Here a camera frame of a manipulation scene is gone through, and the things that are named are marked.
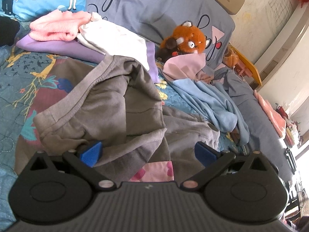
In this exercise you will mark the orange plastic bag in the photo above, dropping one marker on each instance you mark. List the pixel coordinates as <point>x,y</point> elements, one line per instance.
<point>230,58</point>

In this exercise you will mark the grey printed sofa cover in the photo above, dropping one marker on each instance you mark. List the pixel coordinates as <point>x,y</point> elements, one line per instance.
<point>184,21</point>

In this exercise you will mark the folded coral pink garment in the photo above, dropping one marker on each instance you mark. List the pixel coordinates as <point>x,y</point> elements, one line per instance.
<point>58,26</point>

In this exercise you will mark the light blue garment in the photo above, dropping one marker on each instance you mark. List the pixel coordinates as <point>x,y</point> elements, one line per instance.
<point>214,104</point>

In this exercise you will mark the black clothes pile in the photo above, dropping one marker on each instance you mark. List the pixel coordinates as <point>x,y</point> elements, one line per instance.
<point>8,31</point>

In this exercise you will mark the grey garment with pink cuffs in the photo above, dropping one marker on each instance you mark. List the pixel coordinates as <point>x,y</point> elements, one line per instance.
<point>117,104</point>

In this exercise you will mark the white air conditioner unit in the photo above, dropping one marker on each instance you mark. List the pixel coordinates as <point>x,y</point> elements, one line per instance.
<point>283,66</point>

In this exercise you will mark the yellow flat board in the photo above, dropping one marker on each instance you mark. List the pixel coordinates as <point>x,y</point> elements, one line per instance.
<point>249,65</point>

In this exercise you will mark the pink cloth under plush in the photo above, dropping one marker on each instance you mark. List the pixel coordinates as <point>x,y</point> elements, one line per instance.
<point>192,66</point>

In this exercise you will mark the folded purple garment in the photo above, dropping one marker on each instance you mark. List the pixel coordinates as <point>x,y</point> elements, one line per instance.
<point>73,49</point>

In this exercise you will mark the black plastic tool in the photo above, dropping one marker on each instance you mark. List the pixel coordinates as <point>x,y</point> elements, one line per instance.
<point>291,160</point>

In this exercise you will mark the salmon towel on armrest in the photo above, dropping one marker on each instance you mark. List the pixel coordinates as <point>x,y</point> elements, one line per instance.
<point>275,118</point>

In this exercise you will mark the blue floral quilted blanket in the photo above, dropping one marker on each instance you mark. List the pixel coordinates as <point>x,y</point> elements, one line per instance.
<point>22,74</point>

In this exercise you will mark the red panda plush toy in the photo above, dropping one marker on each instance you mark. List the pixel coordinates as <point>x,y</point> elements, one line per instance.
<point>185,39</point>

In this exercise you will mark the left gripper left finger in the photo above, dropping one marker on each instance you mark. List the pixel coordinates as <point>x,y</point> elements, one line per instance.
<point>82,160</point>

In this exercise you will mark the folded white garment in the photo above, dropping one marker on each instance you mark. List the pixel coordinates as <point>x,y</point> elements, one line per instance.
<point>109,38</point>

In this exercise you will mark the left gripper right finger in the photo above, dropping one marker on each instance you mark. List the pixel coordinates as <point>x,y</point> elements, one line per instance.
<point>215,164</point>

